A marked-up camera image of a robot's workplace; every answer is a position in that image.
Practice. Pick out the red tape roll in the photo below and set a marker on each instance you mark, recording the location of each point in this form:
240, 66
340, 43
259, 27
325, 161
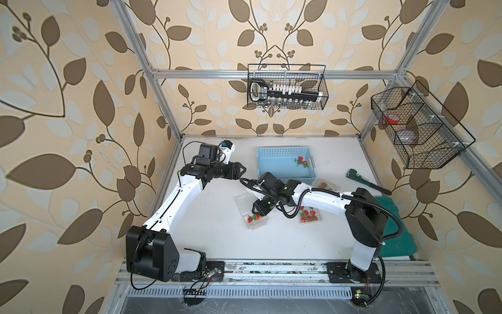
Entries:
393, 119

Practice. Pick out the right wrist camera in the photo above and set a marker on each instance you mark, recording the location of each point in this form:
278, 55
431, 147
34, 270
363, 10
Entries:
270, 184

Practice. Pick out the clear clamshell container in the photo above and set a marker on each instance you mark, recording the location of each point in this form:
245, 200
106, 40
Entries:
307, 208
244, 203
332, 185

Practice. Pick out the back black wire basket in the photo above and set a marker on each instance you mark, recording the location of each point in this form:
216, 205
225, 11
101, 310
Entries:
310, 77

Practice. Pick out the blue plastic basket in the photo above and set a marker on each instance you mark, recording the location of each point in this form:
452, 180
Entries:
281, 162

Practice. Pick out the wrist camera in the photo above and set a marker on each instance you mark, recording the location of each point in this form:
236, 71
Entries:
226, 148
270, 184

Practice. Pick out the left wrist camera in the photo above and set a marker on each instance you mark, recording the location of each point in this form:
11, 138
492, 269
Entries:
226, 148

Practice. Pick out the packed strawberries cluster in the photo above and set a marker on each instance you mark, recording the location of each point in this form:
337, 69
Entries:
324, 185

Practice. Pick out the green pipe wrench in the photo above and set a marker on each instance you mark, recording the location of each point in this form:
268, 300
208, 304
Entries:
355, 176

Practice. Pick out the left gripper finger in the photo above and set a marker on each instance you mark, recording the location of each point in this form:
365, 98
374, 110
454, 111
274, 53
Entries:
239, 168
236, 176

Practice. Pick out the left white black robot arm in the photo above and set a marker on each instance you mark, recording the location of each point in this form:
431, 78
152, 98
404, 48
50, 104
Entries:
150, 249

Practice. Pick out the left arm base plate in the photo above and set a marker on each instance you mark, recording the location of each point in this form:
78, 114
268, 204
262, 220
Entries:
203, 269

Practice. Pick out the strawberries in blue basket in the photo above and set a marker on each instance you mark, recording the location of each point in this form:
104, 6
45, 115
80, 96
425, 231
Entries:
302, 162

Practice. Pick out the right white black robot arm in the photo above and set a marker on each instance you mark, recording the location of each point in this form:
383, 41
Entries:
366, 218

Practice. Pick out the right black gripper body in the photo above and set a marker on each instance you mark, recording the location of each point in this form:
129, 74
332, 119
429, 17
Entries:
272, 194

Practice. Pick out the right black wire basket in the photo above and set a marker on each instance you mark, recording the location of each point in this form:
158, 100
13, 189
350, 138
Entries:
429, 134

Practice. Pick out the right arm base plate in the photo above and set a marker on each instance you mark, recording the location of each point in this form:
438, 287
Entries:
345, 272

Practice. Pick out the black wire basket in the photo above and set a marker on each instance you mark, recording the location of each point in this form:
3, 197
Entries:
429, 134
310, 77

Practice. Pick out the strawberry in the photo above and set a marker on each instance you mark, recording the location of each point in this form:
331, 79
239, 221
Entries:
252, 218

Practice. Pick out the black white tool set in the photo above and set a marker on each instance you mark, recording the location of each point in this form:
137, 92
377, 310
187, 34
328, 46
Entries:
261, 92

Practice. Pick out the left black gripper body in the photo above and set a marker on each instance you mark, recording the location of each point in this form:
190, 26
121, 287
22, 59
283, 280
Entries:
219, 170

